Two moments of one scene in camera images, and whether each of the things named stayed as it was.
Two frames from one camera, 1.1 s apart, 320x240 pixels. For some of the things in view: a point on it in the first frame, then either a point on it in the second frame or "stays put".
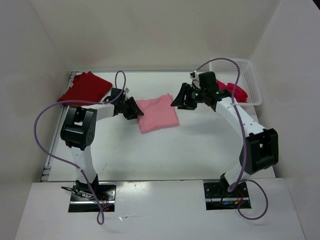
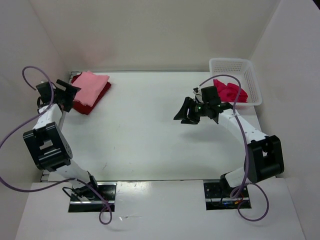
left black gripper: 134,107 -> 71,91
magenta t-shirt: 240,95 stays put
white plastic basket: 226,71 stays put
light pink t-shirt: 158,114 -> 91,85
